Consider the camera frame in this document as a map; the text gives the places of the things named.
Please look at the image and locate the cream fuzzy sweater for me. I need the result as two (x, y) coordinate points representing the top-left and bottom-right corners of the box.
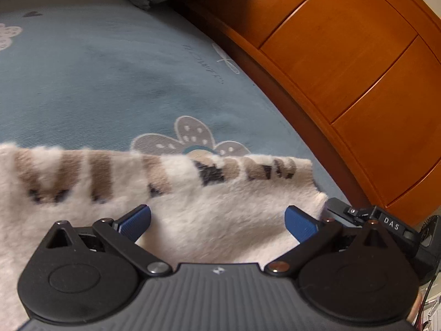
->
(0, 143), (329, 331)

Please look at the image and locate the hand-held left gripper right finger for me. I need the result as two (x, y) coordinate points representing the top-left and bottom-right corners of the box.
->
(265, 205), (400, 277)

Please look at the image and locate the wooden headboard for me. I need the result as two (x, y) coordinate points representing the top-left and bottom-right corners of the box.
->
(172, 0), (441, 226)

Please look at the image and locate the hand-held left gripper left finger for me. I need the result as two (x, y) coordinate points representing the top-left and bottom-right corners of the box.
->
(43, 204), (173, 278)

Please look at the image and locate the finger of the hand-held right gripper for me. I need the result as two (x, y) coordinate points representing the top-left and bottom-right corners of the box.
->
(326, 197), (361, 227)

